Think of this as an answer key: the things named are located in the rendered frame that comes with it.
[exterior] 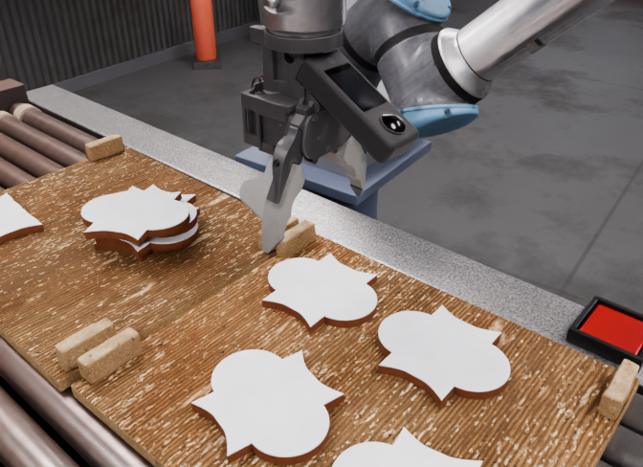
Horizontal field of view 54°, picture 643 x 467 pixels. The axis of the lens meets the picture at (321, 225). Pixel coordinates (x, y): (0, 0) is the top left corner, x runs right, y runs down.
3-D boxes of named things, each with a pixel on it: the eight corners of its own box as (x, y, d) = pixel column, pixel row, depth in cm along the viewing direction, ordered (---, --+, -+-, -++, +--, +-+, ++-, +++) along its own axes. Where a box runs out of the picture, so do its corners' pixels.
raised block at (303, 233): (306, 234, 81) (306, 216, 80) (317, 240, 80) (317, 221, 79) (275, 255, 77) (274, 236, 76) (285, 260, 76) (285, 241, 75)
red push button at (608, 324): (595, 312, 71) (598, 302, 70) (652, 335, 68) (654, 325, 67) (575, 340, 67) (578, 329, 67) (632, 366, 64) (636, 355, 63)
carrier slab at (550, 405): (311, 241, 83) (311, 231, 82) (636, 390, 60) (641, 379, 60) (73, 396, 60) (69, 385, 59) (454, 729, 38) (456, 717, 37)
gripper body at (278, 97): (293, 126, 68) (290, 11, 62) (356, 148, 63) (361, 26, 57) (242, 149, 63) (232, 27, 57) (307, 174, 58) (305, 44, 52)
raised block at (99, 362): (133, 344, 64) (129, 323, 62) (144, 352, 63) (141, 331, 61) (79, 378, 60) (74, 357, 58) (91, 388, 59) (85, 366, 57)
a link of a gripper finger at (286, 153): (282, 205, 62) (316, 122, 61) (296, 211, 61) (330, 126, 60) (254, 194, 58) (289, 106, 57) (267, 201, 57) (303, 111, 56)
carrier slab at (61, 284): (125, 154, 106) (124, 144, 105) (306, 242, 83) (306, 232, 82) (-101, 239, 83) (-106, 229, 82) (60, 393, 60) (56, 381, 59)
